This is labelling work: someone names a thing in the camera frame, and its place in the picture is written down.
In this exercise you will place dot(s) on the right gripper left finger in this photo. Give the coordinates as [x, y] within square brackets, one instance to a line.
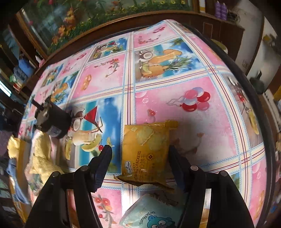
[98, 168]

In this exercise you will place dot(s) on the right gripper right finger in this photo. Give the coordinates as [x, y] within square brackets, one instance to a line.
[180, 168]

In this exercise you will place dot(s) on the yellow cracker packet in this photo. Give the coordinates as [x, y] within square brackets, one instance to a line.
[145, 154]

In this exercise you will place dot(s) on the light blue cartoon packet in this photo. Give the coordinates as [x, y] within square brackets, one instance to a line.
[151, 212]

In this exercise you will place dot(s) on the yellow towel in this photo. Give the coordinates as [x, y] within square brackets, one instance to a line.
[13, 147]
[41, 162]

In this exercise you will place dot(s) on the blue towel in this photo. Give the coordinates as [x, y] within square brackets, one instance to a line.
[19, 194]

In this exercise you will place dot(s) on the black power adapter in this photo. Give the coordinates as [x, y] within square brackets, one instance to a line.
[51, 119]

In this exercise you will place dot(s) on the yellow cardboard box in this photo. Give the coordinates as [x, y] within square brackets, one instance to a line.
[21, 162]

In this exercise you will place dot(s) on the colourful patterned tablecloth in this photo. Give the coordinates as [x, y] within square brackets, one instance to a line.
[163, 72]

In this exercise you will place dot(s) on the blue thermos bottle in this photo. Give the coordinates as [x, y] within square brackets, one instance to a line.
[26, 67]

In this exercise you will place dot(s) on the large flower painting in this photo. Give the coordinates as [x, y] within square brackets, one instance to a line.
[49, 25]

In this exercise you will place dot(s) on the purple bottles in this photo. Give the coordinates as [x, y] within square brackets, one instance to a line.
[221, 10]

